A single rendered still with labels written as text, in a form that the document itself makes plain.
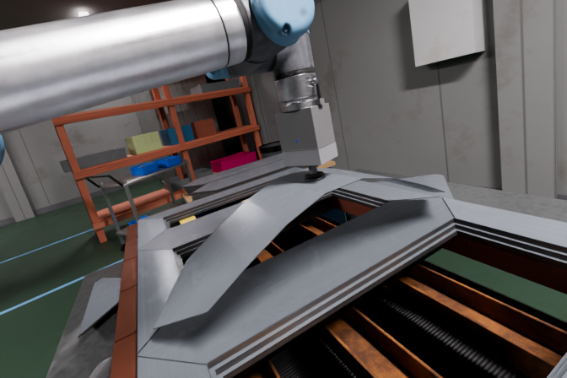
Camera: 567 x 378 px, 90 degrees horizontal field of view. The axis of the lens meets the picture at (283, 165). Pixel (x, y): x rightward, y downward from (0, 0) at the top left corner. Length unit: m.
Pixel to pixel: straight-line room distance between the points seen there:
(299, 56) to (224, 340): 0.46
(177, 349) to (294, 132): 0.39
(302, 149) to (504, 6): 2.26
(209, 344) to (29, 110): 0.38
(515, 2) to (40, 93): 2.56
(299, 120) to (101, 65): 0.32
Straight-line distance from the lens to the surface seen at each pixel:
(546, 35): 2.57
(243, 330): 0.51
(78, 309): 1.20
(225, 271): 0.47
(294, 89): 0.50
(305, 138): 0.50
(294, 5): 0.34
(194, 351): 0.52
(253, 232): 0.48
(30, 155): 7.86
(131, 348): 0.62
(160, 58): 0.30
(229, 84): 4.75
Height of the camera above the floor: 1.17
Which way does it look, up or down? 12 degrees down
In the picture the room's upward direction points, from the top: 12 degrees counter-clockwise
